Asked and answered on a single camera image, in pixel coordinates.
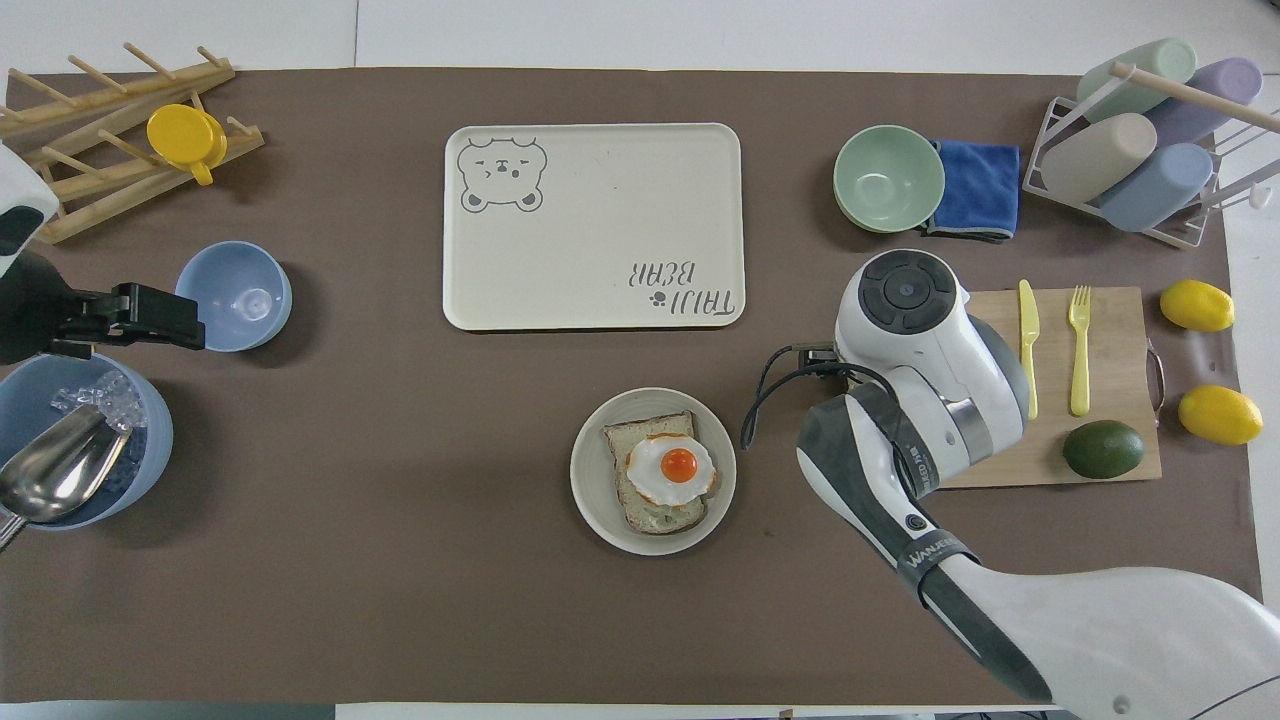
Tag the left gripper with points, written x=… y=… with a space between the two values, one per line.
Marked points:
x=25 y=305

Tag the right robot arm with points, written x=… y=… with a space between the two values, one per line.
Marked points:
x=930 y=340

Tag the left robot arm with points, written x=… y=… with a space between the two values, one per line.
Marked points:
x=22 y=185

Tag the beige round plate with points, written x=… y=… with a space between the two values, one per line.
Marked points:
x=598 y=500

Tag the clear ice cubes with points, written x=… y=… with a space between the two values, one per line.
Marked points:
x=100 y=395

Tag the wooden dish rack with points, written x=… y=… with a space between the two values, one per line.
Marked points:
x=100 y=205

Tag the metal scoop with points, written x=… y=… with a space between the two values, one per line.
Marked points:
x=50 y=470

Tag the blue ice bucket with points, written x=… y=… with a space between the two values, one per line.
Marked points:
x=152 y=445

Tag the light blue bowl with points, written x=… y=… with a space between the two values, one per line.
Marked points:
x=245 y=295

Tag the yellow plastic cup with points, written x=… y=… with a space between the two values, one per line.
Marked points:
x=185 y=135

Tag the cream tray with bear print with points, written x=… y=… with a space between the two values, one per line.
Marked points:
x=600 y=220

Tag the bread slice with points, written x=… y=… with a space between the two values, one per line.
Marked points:
x=625 y=500

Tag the fried egg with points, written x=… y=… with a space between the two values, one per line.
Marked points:
x=672 y=468

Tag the light green bowl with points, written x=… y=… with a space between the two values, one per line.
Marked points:
x=888 y=180

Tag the blue cloth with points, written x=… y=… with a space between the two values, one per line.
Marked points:
x=980 y=185

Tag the yellow plastic knife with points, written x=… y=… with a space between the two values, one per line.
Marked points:
x=1029 y=345

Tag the yellow plastic fork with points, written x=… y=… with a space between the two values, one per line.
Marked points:
x=1080 y=360

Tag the beige cup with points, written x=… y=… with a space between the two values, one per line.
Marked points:
x=1100 y=155

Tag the green avocado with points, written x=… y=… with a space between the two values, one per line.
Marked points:
x=1103 y=450

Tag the wooden cutting board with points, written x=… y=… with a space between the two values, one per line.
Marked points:
x=1115 y=350

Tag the pale green cup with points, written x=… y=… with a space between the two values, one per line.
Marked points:
x=1135 y=75

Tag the grey blue cup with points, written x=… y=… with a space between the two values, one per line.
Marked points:
x=1155 y=188

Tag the yellow lemon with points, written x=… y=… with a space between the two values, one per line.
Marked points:
x=1220 y=415
x=1197 y=305

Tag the wooden rod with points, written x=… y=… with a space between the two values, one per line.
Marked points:
x=1190 y=92

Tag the purple cup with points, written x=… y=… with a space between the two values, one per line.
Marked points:
x=1215 y=95

